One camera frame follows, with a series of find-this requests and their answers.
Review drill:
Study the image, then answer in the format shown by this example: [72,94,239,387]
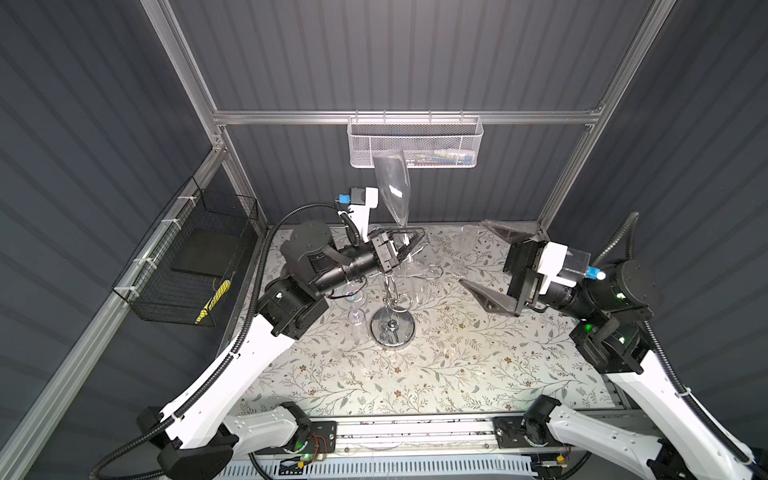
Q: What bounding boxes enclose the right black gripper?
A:
[457,221,591,325]

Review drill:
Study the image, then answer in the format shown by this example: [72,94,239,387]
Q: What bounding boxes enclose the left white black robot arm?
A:
[140,221,425,479]

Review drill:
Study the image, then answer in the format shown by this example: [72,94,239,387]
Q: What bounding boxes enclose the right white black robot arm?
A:
[464,213,767,479]

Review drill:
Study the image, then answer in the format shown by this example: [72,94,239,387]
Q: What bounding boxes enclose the chrome wine glass rack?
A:
[369,261,444,349]

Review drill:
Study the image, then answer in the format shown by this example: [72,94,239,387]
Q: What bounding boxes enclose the items in white basket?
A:
[409,149,476,167]

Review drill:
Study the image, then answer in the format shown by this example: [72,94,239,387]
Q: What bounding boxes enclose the floral table mat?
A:
[234,224,615,417]

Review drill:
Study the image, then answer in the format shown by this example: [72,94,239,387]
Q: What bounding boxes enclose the yellow black striped tool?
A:
[195,279,232,324]

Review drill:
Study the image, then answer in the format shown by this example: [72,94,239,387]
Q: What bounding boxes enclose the black pad in basket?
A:
[171,229,239,278]

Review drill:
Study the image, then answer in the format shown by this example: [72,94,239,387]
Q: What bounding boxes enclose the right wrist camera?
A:
[534,241,607,294]

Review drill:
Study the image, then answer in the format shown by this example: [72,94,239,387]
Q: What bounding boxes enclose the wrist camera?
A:
[338,187,379,243]
[534,241,607,294]

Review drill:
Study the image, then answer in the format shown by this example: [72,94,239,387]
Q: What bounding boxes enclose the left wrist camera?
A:
[338,187,379,243]

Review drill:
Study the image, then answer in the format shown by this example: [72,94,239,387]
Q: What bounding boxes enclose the white wire mesh basket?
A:
[346,114,484,169]

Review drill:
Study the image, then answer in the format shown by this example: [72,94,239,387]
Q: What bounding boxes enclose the right black corrugated cable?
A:
[590,211,757,466]

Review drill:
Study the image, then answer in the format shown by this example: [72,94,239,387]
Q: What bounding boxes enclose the black corrugated cable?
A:
[88,202,361,480]
[590,211,757,466]

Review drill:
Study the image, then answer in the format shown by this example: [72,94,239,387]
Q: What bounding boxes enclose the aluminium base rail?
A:
[173,411,655,480]

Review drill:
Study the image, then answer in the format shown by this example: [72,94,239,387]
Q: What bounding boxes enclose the black wire basket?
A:
[113,179,259,327]

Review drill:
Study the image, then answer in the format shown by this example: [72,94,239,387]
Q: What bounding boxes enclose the left black corrugated cable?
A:
[88,202,361,480]

